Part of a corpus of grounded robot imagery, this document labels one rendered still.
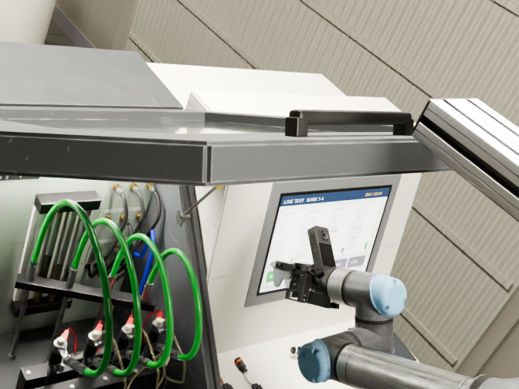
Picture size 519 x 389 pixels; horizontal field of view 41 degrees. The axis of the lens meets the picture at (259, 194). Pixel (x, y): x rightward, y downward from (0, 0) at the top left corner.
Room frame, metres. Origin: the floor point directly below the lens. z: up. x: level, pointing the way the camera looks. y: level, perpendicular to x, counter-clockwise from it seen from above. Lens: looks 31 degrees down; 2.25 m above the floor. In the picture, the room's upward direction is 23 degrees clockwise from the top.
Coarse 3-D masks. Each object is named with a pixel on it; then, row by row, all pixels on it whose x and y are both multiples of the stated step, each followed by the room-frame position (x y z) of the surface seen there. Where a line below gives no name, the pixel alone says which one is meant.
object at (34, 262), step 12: (60, 204) 1.12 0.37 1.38; (72, 204) 1.09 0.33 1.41; (48, 216) 1.15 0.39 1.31; (84, 216) 1.05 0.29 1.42; (96, 240) 1.01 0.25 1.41; (36, 252) 1.16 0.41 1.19; (96, 252) 0.99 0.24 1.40; (36, 264) 1.17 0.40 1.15; (108, 288) 0.96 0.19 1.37; (108, 300) 0.94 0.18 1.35; (108, 312) 0.93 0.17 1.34; (108, 324) 0.92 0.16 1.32; (108, 336) 0.91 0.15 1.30; (108, 348) 0.91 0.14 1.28; (108, 360) 0.90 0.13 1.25; (84, 372) 0.93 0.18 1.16; (96, 372) 0.91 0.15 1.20
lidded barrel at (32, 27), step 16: (0, 0) 4.13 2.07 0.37; (16, 0) 4.15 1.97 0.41; (32, 0) 4.21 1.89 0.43; (48, 0) 4.31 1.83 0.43; (0, 16) 4.14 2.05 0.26; (16, 16) 4.17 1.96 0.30; (32, 16) 4.23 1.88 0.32; (48, 16) 4.36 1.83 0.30; (0, 32) 4.15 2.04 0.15; (16, 32) 4.18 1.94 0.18; (32, 32) 4.26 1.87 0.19
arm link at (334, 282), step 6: (336, 270) 1.16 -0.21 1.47; (342, 270) 1.16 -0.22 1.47; (348, 270) 1.16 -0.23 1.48; (330, 276) 1.15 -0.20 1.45; (336, 276) 1.15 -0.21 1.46; (342, 276) 1.14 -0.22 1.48; (330, 282) 1.14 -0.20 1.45; (336, 282) 1.13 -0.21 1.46; (330, 288) 1.13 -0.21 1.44; (336, 288) 1.13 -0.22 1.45; (330, 294) 1.13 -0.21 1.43; (336, 294) 1.12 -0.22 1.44; (336, 300) 1.13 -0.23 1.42; (342, 300) 1.11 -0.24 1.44
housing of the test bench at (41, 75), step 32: (0, 64) 1.33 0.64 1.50; (32, 64) 1.39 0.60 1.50; (64, 64) 1.46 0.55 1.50; (96, 64) 1.53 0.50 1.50; (128, 64) 1.60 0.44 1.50; (160, 64) 1.75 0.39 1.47; (0, 96) 1.21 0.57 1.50; (32, 96) 1.26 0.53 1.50; (64, 96) 1.32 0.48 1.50; (96, 96) 1.37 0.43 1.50; (128, 96) 1.44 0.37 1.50; (160, 96) 1.50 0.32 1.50
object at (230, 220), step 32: (192, 96) 1.49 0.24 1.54; (224, 96) 1.54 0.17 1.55; (256, 96) 1.62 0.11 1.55; (288, 96) 1.71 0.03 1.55; (320, 96) 1.80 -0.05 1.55; (352, 96) 1.90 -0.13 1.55; (224, 192) 1.34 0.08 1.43; (256, 192) 1.40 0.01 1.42; (224, 224) 1.33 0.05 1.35; (256, 224) 1.40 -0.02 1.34; (224, 256) 1.33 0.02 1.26; (384, 256) 1.75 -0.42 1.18; (224, 288) 1.33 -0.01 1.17; (224, 320) 1.33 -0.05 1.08; (256, 320) 1.41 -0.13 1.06; (288, 320) 1.49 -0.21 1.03; (320, 320) 1.58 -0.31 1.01
